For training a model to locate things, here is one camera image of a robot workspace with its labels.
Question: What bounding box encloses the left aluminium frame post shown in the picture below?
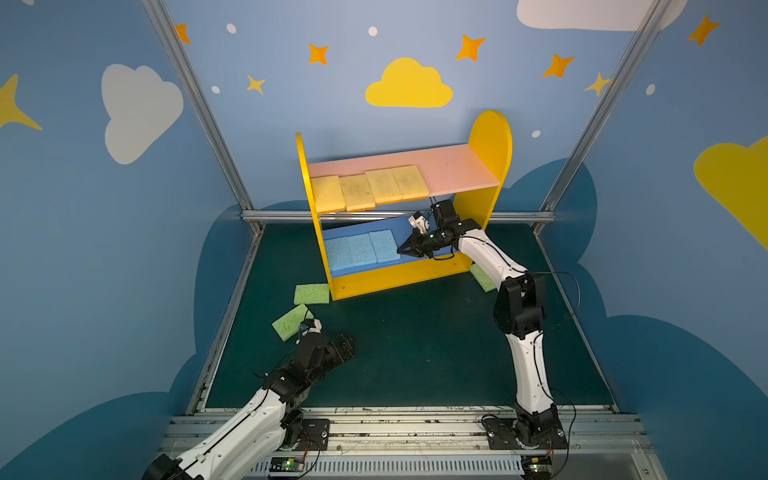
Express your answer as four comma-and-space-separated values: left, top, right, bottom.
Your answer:
142, 0, 253, 214

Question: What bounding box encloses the green circuit board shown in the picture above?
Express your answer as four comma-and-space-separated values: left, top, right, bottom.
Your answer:
521, 456, 554, 480
268, 457, 305, 476

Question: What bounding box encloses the right green circuit board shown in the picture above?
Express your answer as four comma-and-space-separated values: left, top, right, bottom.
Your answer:
521, 456, 554, 480

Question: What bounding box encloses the blue sponge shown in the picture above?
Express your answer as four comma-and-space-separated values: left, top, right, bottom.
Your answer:
346, 233, 377, 267
369, 229, 400, 264
325, 237, 354, 272

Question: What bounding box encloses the rear aluminium frame bar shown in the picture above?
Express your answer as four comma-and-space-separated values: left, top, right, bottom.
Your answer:
241, 209, 556, 224

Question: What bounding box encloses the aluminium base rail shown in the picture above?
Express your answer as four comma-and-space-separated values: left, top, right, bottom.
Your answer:
146, 406, 667, 480

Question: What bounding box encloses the left green circuit board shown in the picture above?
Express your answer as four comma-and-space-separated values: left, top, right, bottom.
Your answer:
268, 457, 305, 476

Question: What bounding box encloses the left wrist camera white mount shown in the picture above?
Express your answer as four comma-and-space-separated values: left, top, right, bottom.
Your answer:
299, 318, 322, 336

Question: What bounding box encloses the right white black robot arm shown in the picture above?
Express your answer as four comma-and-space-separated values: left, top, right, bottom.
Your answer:
398, 200, 562, 444

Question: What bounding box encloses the green sponge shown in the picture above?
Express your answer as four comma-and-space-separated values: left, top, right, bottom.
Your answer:
470, 263, 497, 293
293, 283, 331, 305
272, 304, 314, 341

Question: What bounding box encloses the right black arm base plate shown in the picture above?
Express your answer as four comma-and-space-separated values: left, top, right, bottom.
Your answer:
480, 415, 569, 450

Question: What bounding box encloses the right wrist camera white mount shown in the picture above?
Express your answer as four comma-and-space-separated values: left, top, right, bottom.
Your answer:
408, 211, 430, 235

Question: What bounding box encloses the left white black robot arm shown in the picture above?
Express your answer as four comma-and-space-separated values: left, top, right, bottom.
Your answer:
143, 329, 355, 479

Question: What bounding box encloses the yellow sponge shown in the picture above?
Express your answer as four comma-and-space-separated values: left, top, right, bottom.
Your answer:
365, 169, 403, 205
340, 174, 376, 212
310, 176, 346, 214
391, 165, 430, 201

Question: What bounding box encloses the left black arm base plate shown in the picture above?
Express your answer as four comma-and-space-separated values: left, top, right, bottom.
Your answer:
280, 419, 330, 451

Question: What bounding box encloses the yellow shelf with coloured boards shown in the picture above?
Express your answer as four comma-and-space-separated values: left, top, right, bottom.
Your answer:
296, 111, 525, 300

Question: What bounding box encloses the aluminium frame post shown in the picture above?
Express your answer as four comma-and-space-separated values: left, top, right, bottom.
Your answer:
142, 0, 253, 214
532, 0, 673, 237

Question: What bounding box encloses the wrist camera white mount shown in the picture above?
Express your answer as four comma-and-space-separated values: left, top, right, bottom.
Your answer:
408, 211, 430, 235
299, 318, 322, 336

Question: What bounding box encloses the right aluminium frame post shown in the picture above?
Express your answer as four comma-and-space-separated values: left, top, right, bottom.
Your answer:
532, 0, 673, 237

